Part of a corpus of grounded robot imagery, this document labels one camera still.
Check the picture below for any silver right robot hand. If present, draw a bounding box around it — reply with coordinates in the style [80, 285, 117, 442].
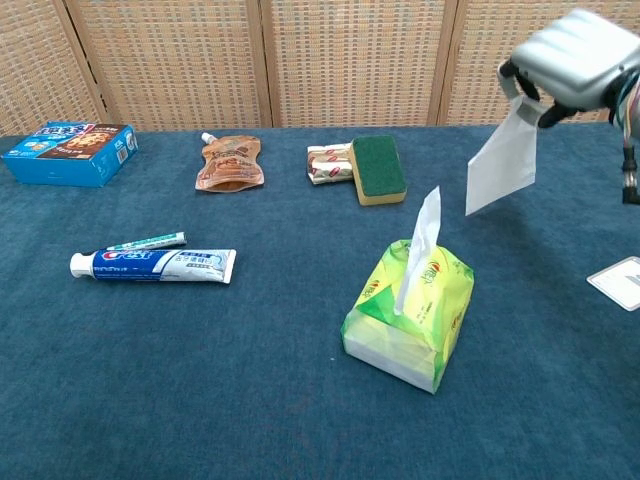
[496, 8, 640, 129]

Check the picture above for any white tissue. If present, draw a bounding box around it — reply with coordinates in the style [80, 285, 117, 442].
[464, 95, 539, 217]
[393, 185, 442, 316]

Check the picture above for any green plastic tissue pack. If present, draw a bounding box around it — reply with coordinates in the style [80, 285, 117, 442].
[340, 238, 475, 396]

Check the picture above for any woven folding screen panel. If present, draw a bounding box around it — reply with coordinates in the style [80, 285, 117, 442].
[0, 0, 109, 138]
[438, 0, 640, 126]
[259, 0, 459, 129]
[63, 0, 274, 133]

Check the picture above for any green and yellow sponge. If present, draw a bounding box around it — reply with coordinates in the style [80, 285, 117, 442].
[348, 134, 408, 207]

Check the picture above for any white card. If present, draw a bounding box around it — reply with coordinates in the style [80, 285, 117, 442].
[586, 255, 640, 312]

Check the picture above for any cream wrapped snack pack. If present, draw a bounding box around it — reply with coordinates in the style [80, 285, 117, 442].
[306, 142, 355, 187]

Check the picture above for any orange spout pouch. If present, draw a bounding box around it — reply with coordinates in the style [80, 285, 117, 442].
[194, 131, 263, 193]

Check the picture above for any blue table cloth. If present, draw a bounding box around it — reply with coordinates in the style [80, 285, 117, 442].
[0, 119, 640, 480]

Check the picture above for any small green white tube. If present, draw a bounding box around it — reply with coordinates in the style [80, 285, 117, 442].
[106, 231, 188, 251]

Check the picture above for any blue white Crest toothpaste tube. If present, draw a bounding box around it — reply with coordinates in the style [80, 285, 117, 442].
[69, 247, 238, 285]

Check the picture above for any blue cookie box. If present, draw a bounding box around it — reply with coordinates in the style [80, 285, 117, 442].
[0, 121, 140, 189]

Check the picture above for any coloured wire bundle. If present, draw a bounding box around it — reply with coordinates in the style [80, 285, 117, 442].
[607, 69, 640, 205]

